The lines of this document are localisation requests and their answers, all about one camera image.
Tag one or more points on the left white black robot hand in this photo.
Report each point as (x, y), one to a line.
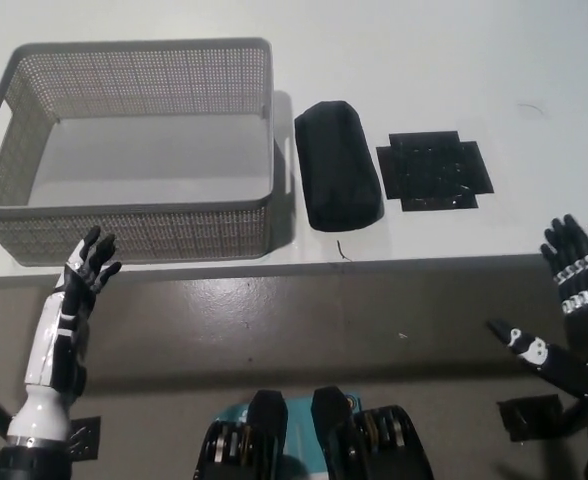
(66, 320)

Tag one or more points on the black fabric pencil case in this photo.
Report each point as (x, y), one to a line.
(336, 165)

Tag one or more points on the grey perforated plastic basket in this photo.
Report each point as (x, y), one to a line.
(124, 225)

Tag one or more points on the black tape cross marker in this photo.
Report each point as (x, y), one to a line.
(434, 170)

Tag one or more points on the black teal robot body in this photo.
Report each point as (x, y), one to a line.
(314, 440)

